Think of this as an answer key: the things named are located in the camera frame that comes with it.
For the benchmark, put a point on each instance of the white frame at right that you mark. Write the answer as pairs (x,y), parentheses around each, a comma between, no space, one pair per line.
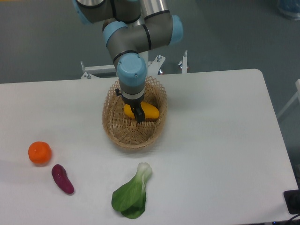
(291,104)

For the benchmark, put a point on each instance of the yellow mango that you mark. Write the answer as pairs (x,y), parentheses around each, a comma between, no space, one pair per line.
(151,112)

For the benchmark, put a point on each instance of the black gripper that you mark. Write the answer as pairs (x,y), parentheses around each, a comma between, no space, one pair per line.
(134,100)

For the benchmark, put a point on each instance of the orange tangerine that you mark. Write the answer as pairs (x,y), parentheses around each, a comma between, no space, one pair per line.
(40,152)

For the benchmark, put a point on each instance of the blue bag in background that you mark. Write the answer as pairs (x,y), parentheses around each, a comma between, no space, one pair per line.
(289,8)

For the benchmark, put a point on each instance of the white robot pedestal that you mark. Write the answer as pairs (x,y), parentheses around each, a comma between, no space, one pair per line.
(154,68)

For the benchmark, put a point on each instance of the woven wicker basket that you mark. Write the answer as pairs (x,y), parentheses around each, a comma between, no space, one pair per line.
(123,130)

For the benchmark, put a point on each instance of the green bok choy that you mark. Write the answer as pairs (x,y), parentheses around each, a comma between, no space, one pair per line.
(130,198)

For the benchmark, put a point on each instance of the black device at table edge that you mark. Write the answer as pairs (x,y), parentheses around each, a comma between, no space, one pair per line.
(292,200)

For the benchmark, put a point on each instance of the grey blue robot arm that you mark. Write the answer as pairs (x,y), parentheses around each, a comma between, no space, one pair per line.
(132,27)

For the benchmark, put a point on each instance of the purple sweet potato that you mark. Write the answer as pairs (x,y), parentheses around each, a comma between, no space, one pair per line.
(61,179)

